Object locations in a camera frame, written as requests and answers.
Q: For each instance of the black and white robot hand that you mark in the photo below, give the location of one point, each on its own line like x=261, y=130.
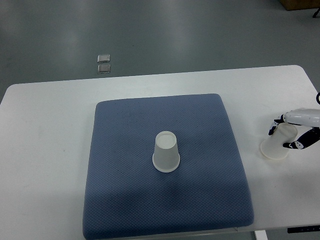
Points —
x=300, y=117

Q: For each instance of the white paper cup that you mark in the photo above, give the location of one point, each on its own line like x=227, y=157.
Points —
x=166, y=157
x=272, y=147

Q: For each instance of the black tripod leg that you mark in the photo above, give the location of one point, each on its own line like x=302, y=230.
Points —
x=316, y=13

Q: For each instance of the black table control panel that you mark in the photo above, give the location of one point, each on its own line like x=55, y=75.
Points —
x=303, y=229

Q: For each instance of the brown cardboard box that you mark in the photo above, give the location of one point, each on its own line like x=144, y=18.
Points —
x=293, y=5

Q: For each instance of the white table leg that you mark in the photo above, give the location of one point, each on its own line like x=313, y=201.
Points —
x=260, y=235

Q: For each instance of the blue fabric cushion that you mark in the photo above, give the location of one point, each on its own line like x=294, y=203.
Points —
x=126, y=196

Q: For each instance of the lower metal floor plate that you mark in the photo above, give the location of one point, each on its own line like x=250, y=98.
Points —
x=103, y=68

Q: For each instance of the metal floor plate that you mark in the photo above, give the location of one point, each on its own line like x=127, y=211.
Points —
x=103, y=58
x=103, y=68

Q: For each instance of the upper metal floor plate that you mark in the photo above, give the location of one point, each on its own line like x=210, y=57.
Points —
x=103, y=58

